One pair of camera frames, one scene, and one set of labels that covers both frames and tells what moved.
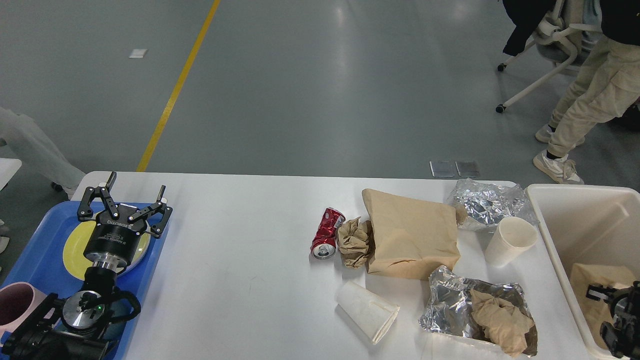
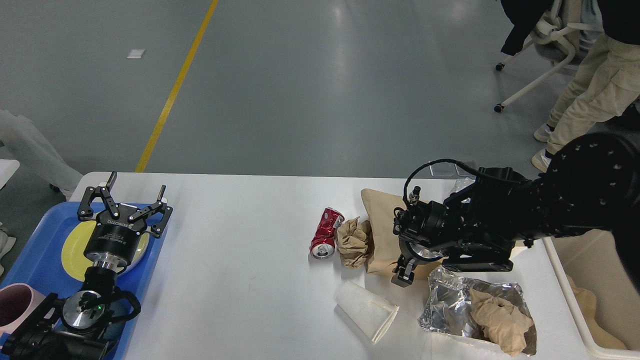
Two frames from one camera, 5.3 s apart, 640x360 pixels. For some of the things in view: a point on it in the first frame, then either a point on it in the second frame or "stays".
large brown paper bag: x=412 y=239 stays
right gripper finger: x=614 y=338 → x=403 y=272
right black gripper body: x=629 y=323 → x=417 y=252
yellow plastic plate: x=79 y=238 stays
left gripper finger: x=159 y=206 stays
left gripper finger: x=85 y=212 stays
